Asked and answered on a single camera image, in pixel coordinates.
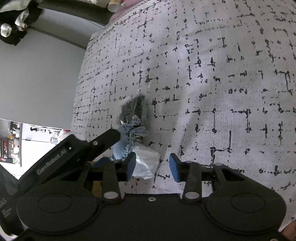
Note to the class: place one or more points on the light blue denim plush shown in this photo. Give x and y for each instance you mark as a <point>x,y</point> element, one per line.
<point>129,134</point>

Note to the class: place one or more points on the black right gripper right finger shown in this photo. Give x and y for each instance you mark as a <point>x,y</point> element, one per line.
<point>179,169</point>

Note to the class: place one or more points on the white plastic wrapper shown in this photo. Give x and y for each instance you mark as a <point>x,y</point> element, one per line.
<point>147,162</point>

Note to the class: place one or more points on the dark grey fabric piece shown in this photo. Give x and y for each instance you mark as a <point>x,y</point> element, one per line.
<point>133,106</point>

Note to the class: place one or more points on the patterned white bed cover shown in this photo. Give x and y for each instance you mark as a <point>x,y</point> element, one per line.
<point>219,81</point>

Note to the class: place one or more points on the pink pillow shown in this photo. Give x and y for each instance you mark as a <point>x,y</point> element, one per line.
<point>122,10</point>

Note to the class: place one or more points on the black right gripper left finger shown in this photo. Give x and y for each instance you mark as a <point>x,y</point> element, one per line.
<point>128,166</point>

